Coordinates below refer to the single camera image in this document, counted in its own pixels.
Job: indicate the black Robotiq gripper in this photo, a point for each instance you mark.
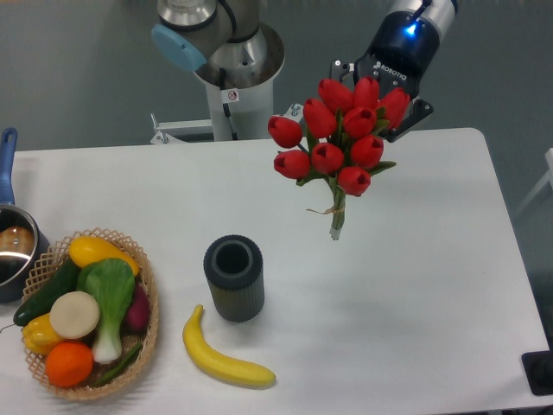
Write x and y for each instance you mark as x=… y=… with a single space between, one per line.
x=398 y=56

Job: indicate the red tulip bouquet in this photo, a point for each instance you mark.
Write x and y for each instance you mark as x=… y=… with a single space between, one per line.
x=341 y=142

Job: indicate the dark grey ribbed vase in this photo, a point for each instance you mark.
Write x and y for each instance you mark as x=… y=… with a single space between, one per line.
x=234 y=269

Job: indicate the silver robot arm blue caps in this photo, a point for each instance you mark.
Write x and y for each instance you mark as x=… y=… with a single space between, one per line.
x=237 y=57

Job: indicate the white furniture piece right edge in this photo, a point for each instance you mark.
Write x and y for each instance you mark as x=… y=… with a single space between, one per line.
x=540 y=191

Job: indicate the yellow banana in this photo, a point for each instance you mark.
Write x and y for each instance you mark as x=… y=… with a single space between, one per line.
x=221 y=366

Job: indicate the black device at table edge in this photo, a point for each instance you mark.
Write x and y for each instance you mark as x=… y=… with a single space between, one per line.
x=538 y=371

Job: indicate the green bok choy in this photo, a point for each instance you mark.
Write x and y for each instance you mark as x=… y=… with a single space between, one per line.
x=111 y=283

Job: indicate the purple red onion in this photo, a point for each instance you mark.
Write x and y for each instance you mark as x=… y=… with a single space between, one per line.
x=137 y=315

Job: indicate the yellow squash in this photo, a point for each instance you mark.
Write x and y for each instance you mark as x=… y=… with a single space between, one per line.
x=86 y=250

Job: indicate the green bean pod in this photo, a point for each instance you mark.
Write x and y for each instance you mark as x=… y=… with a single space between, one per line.
x=120 y=367

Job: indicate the woven wicker basket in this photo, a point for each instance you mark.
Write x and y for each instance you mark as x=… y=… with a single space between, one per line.
x=46 y=266

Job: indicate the dark green cucumber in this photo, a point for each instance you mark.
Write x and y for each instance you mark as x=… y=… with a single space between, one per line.
x=63 y=281

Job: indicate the beige round bun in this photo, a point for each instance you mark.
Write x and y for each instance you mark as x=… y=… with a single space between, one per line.
x=74 y=315

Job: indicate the orange fruit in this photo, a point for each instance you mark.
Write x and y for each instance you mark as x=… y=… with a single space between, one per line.
x=69 y=363

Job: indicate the yellow bell pepper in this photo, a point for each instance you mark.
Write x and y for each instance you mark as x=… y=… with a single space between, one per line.
x=39 y=337

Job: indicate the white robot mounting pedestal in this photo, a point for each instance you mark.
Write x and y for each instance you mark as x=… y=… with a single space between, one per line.
x=235 y=114

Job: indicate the blue handled saucepan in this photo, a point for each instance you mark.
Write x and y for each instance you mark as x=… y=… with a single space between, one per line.
x=22 y=242

